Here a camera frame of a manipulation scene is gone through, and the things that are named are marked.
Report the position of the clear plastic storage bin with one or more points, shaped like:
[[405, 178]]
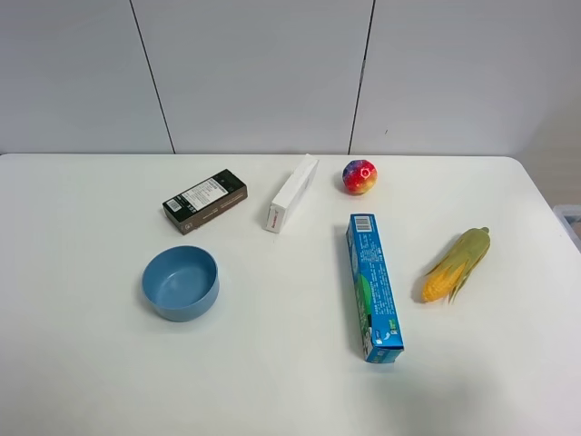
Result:
[[570, 217]]

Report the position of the blue plastic bowl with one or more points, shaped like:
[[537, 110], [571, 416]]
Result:
[[181, 283]]

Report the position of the black rectangular box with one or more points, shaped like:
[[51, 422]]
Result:
[[205, 201]]

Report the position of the white rectangular box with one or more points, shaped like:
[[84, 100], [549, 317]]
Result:
[[287, 199]]

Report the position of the toy corn cob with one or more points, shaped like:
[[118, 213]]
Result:
[[451, 272]]

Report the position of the multicolour dimpled ball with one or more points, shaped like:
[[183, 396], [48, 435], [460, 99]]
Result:
[[359, 176]]

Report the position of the blue toothpaste box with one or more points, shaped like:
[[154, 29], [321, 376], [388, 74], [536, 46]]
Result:
[[379, 327]]

